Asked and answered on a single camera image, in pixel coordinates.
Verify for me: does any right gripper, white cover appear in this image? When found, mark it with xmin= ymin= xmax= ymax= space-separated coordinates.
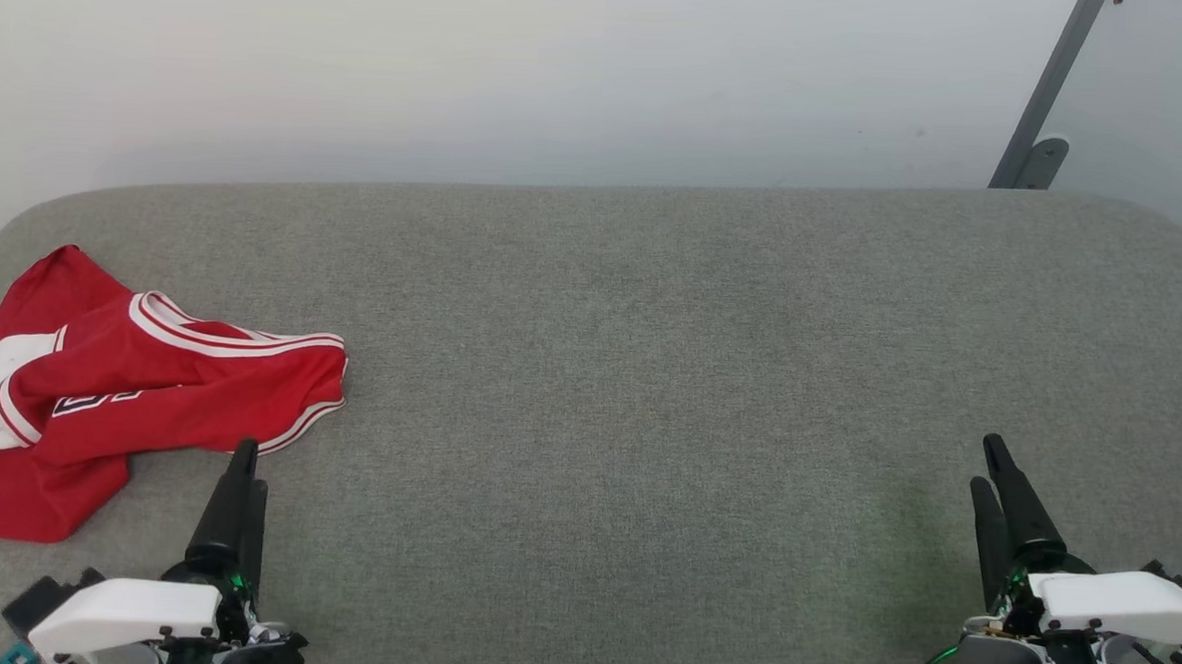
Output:
xmin=958 ymin=433 xmax=1182 ymax=664

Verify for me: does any left gripper, white cover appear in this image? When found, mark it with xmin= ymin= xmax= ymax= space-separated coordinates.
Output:
xmin=26 ymin=430 xmax=318 ymax=664

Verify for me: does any red and white jersey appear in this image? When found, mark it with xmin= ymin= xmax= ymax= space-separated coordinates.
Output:
xmin=0 ymin=241 xmax=354 ymax=556

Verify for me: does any grey fabric sofa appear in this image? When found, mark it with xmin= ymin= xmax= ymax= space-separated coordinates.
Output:
xmin=0 ymin=147 xmax=1182 ymax=664

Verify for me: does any grey metal pole with bracket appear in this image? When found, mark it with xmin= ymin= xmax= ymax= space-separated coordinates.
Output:
xmin=989 ymin=0 xmax=1108 ymax=193

